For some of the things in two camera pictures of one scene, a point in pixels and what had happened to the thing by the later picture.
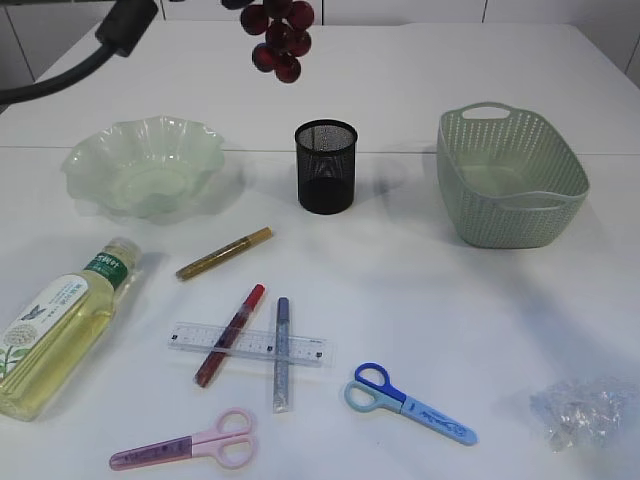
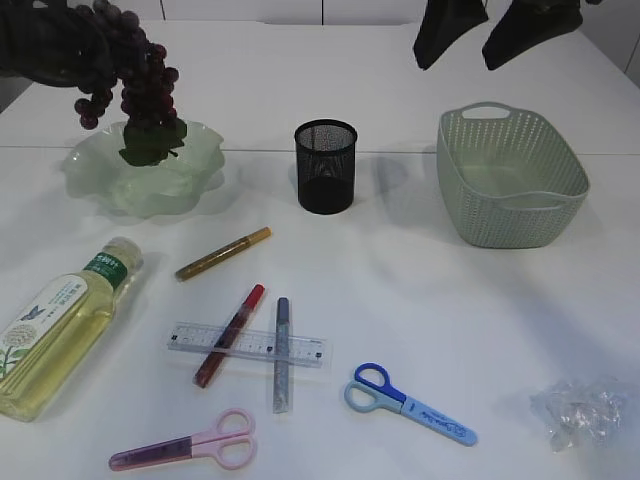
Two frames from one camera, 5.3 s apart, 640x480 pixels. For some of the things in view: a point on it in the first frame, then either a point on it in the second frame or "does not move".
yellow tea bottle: x=53 y=330 does not move
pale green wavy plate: x=147 y=168 does not move
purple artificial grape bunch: x=285 y=24 to x=153 y=129
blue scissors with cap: x=372 y=389 does not move
